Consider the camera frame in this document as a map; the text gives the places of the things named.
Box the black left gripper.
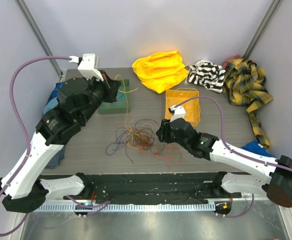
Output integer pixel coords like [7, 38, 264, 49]
[79, 70, 121, 124]

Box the light blue wire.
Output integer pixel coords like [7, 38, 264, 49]
[117, 89, 128, 106]

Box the yellow wire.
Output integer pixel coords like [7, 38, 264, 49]
[168, 86, 201, 123]
[114, 74, 139, 131]

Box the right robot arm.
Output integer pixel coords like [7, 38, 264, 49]
[156, 118, 292, 208]

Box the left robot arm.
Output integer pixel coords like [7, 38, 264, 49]
[0, 71, 121, 214]

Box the green plastic bin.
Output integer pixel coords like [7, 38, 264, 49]
[98, 79, 130, 115]

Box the yellow plastic bin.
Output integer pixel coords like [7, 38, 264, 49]
[165, 88, 200, 127]

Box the yellow cloth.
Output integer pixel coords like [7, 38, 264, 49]
[132, 50, 188, 94]

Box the blue plaid cloth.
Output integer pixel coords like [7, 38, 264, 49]
[46, 82, 64, 105]

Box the light blue cloth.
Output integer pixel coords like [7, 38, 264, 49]
[43, 97, 59, 115]

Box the black white striped cloth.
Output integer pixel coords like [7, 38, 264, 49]
[185, 59, 226, 93]

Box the bright blue cloth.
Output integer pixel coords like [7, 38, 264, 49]
[241, 140, 273, 158]

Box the pink cloth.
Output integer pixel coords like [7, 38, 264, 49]
[222, 54, 241, 68]

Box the yellow black plaid shirt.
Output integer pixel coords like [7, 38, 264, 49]
[224, 58, 273, 148]

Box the grey folded cloth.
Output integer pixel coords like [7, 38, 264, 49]
[45, 146, 66, 169]

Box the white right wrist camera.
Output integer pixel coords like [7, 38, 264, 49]
[168, 105, 186, 122]

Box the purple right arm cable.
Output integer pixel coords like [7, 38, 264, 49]
[169, 96, 292, 218]

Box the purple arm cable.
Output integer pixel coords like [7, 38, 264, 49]
[169, 96, 292, 218]
[0, 56, 111, 237]

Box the tangled coloured wire pile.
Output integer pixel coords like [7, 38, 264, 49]
[105, 119, 183, 170]

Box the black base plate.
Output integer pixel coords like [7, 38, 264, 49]
[39, 171, 243, 205]

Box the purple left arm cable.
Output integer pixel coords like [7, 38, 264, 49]
[0, 56, 111, 237]

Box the aluminium frame rail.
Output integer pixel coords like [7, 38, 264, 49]
[17, 181, 291, 213]

